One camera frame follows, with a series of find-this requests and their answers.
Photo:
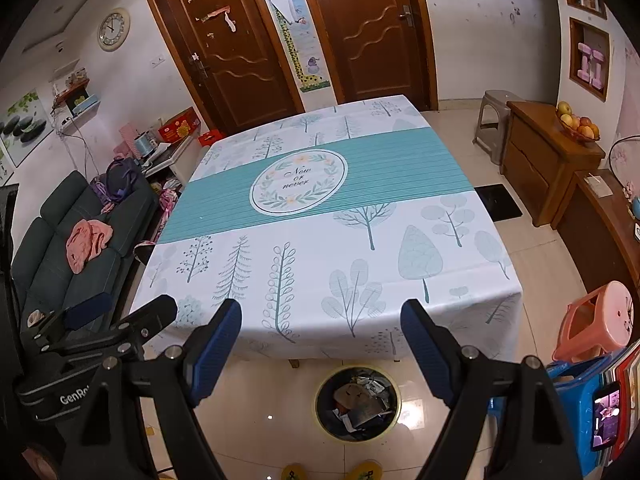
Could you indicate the red gift box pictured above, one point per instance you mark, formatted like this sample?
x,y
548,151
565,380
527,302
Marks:
x,y
175,129

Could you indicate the tree print tablecloth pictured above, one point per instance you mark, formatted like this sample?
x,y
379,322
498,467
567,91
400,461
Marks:
x,y
321,226

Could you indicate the yellow slipper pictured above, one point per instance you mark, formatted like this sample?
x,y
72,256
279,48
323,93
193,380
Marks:
x,y
367,470
294,472

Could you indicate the right brown wooden door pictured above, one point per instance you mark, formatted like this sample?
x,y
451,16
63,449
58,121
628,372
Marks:
x,y
376,48

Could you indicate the fruit bowl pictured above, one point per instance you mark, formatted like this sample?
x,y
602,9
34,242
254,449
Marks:
x,y
581,129

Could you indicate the left brown wooden door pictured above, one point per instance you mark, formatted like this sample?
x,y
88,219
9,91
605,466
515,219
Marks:
x,y
229,55

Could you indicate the blue plastic stool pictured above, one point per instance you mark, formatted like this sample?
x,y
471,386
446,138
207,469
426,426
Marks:
x,y
545,419

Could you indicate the person left hand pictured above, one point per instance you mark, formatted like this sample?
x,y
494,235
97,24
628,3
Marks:
x,y
40,464

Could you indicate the pink plastic stool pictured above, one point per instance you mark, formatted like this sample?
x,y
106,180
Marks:
x,y
596,324

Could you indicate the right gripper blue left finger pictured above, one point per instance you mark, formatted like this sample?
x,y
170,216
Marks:
x,y
208,349

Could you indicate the brown wooden door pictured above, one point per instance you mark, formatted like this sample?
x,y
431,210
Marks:
x,y
376,48
229,55

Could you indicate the dark green sofa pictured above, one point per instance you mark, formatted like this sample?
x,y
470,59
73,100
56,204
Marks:
x,y
43,280

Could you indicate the yellow rim trash bin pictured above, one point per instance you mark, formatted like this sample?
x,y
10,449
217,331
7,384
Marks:
x,y
357,426

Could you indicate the pink patterned umbrella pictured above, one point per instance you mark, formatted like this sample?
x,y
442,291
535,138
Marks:
x,y
166,204

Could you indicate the grey plastic stool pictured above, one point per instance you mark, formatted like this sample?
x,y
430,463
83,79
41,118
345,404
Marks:
x,y
493,123

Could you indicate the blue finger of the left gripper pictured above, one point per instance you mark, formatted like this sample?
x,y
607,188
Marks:
x,y
87,311

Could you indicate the stack of books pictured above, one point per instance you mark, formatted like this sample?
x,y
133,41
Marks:
x,y
625,373

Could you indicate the purple bag on sofa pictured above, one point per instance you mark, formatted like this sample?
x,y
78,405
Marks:
x,y
117,182

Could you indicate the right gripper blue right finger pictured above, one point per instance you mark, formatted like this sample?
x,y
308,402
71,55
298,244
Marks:
x,y
433,347

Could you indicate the stones picture on wall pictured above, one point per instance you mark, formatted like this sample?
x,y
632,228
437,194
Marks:
x,y
24,125

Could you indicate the round wall clock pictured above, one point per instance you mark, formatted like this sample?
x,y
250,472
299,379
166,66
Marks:
x,y
113,30

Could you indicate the right yellow slipper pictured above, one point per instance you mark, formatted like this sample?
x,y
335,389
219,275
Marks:
x,y
367,470

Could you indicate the left yellow slipper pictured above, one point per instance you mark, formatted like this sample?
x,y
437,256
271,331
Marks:
x,y
294,472

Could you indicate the brown wooden cabinet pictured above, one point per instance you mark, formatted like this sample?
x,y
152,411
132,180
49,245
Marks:
x,y
540,158

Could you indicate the pink cloth on sofa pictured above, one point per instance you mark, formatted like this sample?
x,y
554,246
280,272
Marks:
x,y
86,241

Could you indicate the wall niche pink decoration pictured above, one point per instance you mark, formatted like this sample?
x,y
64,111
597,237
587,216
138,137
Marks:
x,y
589,58

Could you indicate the giraffe height chart poster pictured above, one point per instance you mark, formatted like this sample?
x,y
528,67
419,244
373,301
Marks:
x,y
301,44

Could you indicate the black floor mat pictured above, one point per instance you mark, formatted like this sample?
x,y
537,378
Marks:
x,y
498,202

